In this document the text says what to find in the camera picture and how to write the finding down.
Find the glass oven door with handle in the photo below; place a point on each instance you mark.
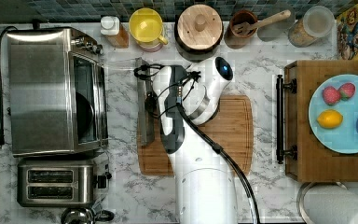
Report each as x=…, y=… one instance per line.
x=128, y=85

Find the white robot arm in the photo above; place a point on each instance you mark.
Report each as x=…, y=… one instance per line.
x=187, y=98

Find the stainless steel toaster oven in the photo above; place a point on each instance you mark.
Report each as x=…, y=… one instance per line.
x=57, y=92

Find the bamboo cutting board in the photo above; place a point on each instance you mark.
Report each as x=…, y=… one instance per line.
x=232, y=128

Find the black canister with wooden lid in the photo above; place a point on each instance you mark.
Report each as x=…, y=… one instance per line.
x=198, y=31

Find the yellow mug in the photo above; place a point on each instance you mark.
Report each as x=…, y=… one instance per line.
x=146, y=27

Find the wooden spatula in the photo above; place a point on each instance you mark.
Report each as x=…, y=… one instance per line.
x=245, y=27

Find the brown utensil holder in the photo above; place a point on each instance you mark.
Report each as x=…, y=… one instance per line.
x=236, y=36

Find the bottle with white cap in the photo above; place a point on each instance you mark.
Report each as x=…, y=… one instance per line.
x=113, y=30

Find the stainless steel two-slot toaster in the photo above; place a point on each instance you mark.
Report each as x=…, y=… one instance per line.
x=46, y=182

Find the yellow lemon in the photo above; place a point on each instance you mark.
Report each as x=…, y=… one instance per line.
x=330, y=119

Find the red strawberry left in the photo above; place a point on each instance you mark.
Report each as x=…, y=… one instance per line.
x=331, y=95

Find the red strawberry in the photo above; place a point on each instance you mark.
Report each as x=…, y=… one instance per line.
x=347, y=90
x=331, y=95

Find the glass jar with grains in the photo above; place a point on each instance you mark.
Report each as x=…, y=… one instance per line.
x=316, y=23

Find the light blue plate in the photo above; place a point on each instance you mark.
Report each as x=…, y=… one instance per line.
x=344, y=138

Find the red strawberry right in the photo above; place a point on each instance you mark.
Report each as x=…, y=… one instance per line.
x=347, y=90

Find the steel kettle with black handle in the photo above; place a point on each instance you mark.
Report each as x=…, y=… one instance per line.
x=85, y=216

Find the wooden tray with black handle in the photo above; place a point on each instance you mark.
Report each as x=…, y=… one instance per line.
x=306, y=159

